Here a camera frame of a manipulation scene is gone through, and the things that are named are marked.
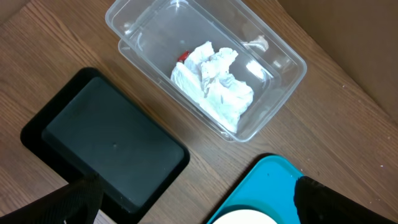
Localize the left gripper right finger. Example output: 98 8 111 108
294 176 395 224

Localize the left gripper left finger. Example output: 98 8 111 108
1 174 103 224

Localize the large white plate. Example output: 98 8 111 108
213 209 277 224

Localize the large white napkin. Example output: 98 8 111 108
170 62 254 133

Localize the red snack wrapper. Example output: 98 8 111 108
177 50 190 63

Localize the small white napkin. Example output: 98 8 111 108
183 41 238 82

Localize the teal serving tray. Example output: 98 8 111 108
205 154 303 223

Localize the black plastic tray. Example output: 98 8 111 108
20 67 190 223

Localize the cardboard backdrop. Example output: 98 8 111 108
279 0 397 120

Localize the clear plastic container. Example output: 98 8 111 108
105 0 307 142

